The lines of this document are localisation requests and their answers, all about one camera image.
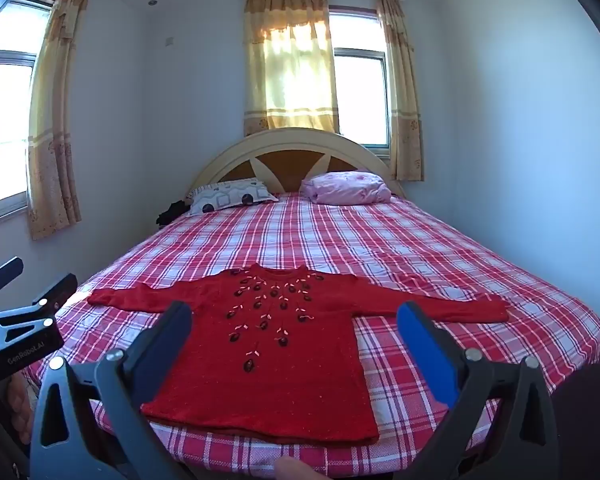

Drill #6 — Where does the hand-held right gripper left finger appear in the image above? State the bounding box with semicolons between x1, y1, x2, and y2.
30;301;196;480

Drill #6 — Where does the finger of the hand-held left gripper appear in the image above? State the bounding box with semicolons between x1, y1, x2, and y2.
0;256;24;311
0;273;78;333

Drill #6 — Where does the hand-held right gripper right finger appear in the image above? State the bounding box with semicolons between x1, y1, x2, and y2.
396;301;561;480

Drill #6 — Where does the red knitted sweater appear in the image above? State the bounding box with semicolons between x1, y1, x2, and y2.
86;263;511;445

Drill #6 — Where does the dark clothes pile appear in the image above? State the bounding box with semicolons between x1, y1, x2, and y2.
156;200;191;227

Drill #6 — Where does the person's left hand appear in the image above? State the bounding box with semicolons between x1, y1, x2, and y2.
5;375;34;441

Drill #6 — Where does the person's right hand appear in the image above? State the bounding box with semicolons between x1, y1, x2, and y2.
274;456;326;480

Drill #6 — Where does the red plaid bed sheet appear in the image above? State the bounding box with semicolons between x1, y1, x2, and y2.
22;192;600;478

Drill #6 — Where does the grey patterned pillow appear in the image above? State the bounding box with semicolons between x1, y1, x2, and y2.
186;178;279;217

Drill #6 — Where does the yellow side window curtain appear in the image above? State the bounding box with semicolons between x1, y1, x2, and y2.
26;0;92;241

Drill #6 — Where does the large side window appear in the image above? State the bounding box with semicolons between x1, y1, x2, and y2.
0;0;56;226

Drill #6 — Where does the cream wooden headboard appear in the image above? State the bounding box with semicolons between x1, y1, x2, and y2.
187;127;406;201

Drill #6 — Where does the pink pillow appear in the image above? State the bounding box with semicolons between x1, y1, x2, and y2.
300;171;392;206

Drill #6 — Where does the narrow yellow curtain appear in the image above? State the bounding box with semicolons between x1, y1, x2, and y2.
375;0;425;182

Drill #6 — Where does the small window behind bed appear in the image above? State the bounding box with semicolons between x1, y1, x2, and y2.
328;6;393;150

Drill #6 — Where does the wide yellow curtain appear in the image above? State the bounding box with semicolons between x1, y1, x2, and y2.
243;0;341;137

